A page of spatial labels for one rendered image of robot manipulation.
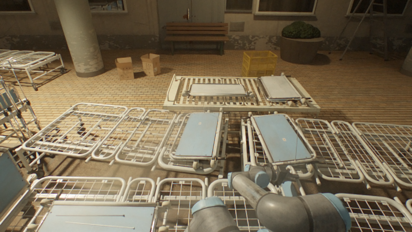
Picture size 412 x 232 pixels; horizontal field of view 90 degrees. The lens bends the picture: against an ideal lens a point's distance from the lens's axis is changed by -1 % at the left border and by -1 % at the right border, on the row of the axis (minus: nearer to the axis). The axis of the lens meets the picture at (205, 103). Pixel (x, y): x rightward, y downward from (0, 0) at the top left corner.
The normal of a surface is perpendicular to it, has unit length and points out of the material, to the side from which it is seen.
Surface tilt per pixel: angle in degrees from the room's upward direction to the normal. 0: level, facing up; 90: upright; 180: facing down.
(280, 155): 5
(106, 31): 90
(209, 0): 90
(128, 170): 0
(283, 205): 27
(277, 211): 46
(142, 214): 5
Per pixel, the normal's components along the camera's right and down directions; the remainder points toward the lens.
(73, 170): 0.01, -0.86
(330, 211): 0.06, -0.55
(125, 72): 0.29, 0.48
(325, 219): 0.09, -0.24
